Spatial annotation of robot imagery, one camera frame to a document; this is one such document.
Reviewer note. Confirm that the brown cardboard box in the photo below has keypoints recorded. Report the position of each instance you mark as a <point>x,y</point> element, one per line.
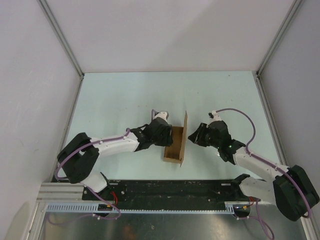
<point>176,152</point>

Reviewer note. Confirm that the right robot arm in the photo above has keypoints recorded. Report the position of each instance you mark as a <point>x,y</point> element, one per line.
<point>288,188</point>

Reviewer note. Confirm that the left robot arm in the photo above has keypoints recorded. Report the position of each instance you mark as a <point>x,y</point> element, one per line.
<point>78,158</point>

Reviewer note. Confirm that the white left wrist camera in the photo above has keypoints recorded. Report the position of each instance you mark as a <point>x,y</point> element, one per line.
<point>160,116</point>

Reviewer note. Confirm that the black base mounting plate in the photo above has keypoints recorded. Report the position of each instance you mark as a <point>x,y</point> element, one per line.
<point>169,195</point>

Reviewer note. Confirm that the aluminium corner post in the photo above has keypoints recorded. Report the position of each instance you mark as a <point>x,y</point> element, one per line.
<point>288,19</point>
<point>52,20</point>

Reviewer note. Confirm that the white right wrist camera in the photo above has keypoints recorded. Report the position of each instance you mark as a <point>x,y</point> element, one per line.
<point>214,117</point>

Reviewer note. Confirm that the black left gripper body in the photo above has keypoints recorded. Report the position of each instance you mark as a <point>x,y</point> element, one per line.
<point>164,139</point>

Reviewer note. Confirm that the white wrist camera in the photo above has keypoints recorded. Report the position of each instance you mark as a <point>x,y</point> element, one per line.
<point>160,116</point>
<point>214,117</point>

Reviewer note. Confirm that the left aluminium corner post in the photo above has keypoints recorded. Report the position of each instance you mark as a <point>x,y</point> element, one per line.
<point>52,20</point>

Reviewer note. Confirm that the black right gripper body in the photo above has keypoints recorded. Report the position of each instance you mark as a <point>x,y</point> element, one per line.
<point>206,139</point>

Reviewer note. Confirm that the right aluminium corner post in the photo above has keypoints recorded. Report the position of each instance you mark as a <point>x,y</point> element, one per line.
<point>288,19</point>

